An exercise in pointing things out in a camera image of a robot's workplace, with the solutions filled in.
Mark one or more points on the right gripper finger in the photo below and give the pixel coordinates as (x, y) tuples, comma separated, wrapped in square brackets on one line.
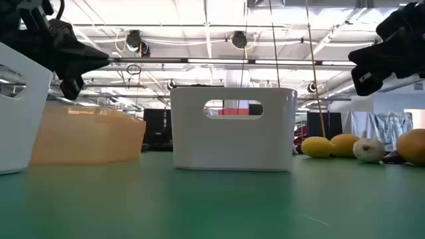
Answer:
[(372, 81), (385, 53)]

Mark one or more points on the white plastic basket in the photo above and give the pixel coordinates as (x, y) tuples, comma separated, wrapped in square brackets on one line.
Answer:
[(20, 132), (232, 142)]

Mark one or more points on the translucent tan plastic basket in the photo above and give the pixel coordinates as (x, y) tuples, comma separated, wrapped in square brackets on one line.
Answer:
[(86, 139)]

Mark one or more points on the orange fruit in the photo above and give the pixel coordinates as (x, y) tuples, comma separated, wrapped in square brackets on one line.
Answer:
[(345, 142), (413, 146)]

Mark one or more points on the large white garlic bulb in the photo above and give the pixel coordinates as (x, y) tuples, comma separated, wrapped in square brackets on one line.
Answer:
[(368, 151)]

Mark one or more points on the yellow lemon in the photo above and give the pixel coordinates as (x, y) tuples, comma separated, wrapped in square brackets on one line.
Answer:
[(317, 147)]

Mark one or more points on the small purple eggplant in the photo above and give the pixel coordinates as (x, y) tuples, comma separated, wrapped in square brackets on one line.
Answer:
[(393, 158)]

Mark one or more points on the red background object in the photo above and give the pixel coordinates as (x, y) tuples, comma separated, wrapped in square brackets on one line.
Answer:
[(299, 136)]

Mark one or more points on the long ceiling light bar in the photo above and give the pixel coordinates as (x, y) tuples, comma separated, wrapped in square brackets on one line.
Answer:
[(219, 61)]

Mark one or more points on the pale draped tarp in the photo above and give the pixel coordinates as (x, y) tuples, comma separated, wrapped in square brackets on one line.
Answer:
[(378, 124)]

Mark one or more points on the small black ceiling reel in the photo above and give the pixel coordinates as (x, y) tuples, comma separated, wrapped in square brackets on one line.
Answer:
[(171, 84), (311, 87)]

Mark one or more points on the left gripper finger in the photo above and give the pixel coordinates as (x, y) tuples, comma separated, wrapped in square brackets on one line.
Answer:
[(79, 58), (71, 88)]

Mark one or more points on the black partition panel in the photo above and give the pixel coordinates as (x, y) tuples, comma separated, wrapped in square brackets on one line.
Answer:
[(157, 131), (332, 124)]

